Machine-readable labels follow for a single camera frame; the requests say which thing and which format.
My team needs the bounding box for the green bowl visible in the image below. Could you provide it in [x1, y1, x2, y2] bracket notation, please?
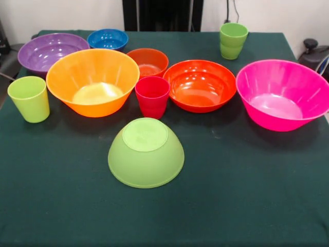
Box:
[107, 117, 186, 189]

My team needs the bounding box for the pink bowl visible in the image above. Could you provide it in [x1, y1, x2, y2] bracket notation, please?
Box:
[235, 59, 329, 132]

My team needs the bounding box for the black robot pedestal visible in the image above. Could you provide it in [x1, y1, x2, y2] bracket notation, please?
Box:
[122, 0, 204, 32]

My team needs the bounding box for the large yellow-orange bowl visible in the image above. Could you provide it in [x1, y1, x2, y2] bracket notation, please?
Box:
[46, 48, 140, 118]

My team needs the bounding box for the green cup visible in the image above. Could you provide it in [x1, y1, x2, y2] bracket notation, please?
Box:
[219, 22, 249, 61]

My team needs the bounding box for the purple bowl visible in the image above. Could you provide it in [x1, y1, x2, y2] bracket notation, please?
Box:
[17, 32, 90, 77]

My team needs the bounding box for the wide orange-red bowl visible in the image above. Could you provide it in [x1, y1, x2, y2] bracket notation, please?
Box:
[162, 60, 237, 114]

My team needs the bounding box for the dark green tablecloth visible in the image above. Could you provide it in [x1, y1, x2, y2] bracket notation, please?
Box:
[0, 30, 329, 247]

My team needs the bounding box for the magenta red cup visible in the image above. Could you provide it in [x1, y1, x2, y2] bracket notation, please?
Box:
[134, 76, 171, 120]

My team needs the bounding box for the black wall cable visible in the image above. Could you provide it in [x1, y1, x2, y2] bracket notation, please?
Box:
[225, 0, 240, 24]

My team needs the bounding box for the blue bowl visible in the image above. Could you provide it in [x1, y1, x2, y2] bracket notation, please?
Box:
[86, 28, 129, 52]

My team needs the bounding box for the lime yellow cup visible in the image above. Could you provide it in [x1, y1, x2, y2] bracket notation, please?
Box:
[7, 76, 50, 124]

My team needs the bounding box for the small orange-red bowl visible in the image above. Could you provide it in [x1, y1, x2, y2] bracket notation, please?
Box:
[126, 48, 170, 79]

